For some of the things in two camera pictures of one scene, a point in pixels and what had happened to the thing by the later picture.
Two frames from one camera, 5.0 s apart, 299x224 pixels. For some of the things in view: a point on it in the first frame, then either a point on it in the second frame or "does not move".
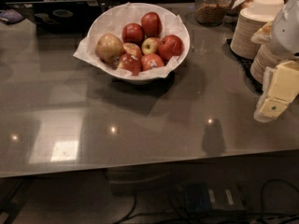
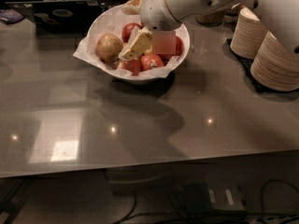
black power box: [197, 196] does not move
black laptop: [62, 16] does not move
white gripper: [286, 32] to [153, 10]
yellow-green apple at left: [109, 48] does not move
